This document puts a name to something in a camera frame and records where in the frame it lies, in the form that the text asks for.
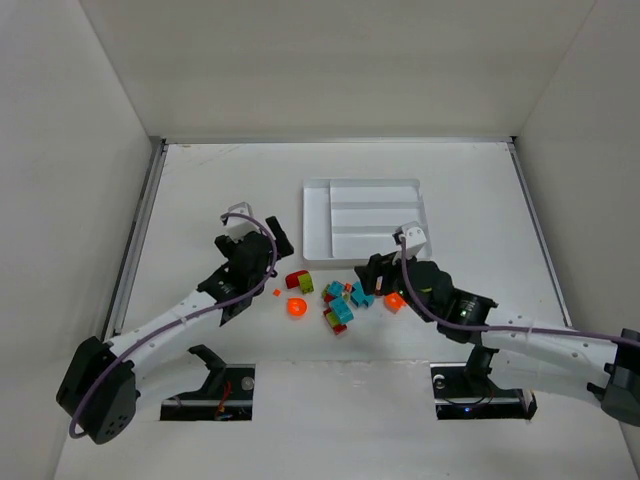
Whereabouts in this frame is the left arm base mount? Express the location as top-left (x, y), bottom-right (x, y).
top-left (159, 345), bottom-right (256, 423)

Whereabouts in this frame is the orange round lego right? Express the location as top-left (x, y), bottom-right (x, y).
top-left (384, 292), bottom-right (406, 314)

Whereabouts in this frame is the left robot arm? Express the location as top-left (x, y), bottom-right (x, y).
top-left (56, 211), bottom-right (294, 445)

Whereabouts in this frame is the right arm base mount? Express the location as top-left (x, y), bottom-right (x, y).
top-left (430, 346), bottom-right (538, 421)

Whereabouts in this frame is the orange round lego left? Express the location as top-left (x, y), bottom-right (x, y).
top-left (287, 297), bottom-right (308, 318)

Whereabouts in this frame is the white compartment tray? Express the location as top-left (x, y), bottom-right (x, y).
top-left (302, 178), bottom-right (429, 266)

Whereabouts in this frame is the red slope lego brick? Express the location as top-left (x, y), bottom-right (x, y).
top-left (323, 308), bottom-right (347, 336)

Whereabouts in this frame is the green square lego brick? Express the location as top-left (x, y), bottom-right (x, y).
top-left (298, 273), bottom-right (314, 294)

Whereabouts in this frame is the teal square lego brick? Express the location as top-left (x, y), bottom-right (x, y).
top-left (329, 297), bottom-right (354, 325)

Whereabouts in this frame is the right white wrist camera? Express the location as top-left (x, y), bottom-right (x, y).
top-left (393, 221), bottom-right (427, 262)

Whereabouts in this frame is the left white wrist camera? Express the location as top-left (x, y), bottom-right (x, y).
top-left (221, 202), bottom-right (260, 244)

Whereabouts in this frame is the orange round lego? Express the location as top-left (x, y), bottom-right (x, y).
top-left (287, 297), bottom-right (308, 318)
top-left (384, 292), bottom-right (406, 314)

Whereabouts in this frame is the teal stepped lego brick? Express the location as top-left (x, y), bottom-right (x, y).
top-left (350, 282), bottom-right (375, 308)

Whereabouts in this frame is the red arch lego brick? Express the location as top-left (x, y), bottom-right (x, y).
top-left (285, 270), bottom-right (308, 289)

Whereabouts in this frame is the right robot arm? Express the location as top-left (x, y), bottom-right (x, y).
top-left (354, 253), bottom-right (639, 426)

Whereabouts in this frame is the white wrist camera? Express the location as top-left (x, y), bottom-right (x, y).
top-left (221, 202), bottom-right (260, 244)
top-left (393, 221), bottom-right (427, 262)

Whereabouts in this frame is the teal rounded lego brick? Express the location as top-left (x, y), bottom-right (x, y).
top-left (326, 281), bottom-right (345, 299)

